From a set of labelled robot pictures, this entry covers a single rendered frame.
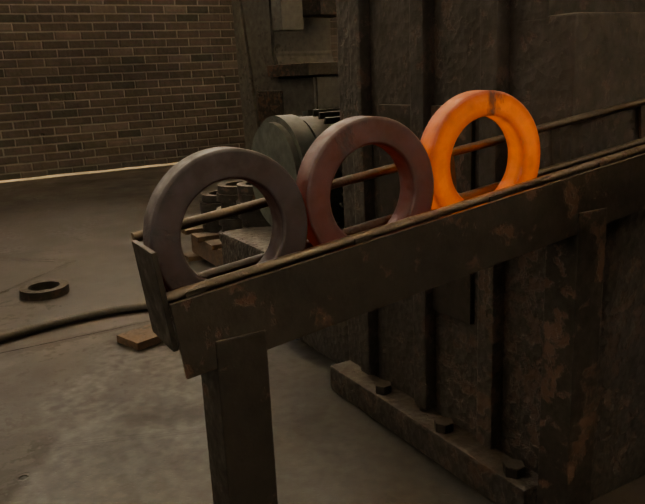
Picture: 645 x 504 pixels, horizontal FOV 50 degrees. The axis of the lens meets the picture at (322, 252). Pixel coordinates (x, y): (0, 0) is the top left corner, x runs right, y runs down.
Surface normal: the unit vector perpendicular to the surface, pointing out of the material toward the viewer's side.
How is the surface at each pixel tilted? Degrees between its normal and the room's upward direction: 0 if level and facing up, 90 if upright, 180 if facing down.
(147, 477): 0
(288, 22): 90
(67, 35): 90
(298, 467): 0
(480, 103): 90
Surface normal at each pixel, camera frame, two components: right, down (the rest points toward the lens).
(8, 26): 0.50, 0.19
